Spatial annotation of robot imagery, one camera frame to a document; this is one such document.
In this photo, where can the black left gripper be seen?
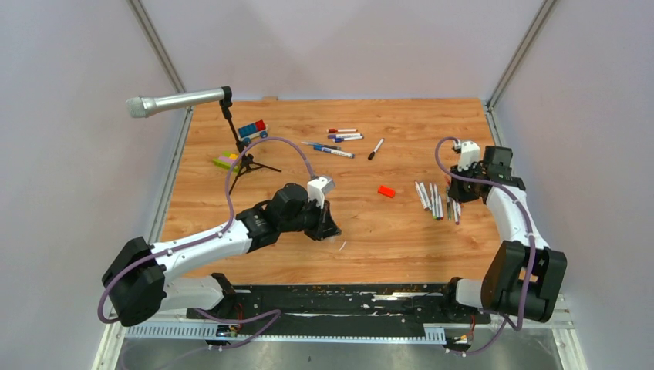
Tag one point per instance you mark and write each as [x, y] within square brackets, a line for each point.
[325, 227]

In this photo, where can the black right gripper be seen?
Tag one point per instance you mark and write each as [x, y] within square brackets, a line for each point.
[457, 194]

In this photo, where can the dark green grey marker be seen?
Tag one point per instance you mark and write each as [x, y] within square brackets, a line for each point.
[448, 204]

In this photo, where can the purple cap marker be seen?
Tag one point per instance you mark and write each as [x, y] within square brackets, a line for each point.
[454, 212]
[343, 135]

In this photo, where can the light green cap marker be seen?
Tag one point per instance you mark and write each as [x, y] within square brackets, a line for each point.
[433, 202]

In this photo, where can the brown cap marker pen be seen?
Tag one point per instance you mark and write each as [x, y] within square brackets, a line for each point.
[421, 196]

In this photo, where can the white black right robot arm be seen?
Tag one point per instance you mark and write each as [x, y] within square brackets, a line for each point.
[526, 275]

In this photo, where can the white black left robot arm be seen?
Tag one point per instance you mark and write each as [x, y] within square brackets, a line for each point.
[145, 279]

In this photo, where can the orange red eraser block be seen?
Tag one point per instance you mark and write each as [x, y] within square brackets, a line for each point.
[386, 191]

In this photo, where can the black cap marker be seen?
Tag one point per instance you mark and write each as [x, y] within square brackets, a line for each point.
[376, 149]

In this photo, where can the red cap marker far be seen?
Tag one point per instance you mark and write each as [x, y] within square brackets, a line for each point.
[349, 130]

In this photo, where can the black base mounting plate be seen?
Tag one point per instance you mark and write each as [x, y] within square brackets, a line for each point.
[348, 310]

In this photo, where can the green pink yellow block stack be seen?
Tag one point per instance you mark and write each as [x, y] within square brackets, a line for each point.
[226, 159]

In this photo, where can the blue red toy truck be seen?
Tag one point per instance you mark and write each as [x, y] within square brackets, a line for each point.
[252, 131]

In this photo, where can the silver microphone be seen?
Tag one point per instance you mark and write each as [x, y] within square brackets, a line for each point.
[146, 106]

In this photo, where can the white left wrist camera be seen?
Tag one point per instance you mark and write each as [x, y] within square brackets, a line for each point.
[318, 188]

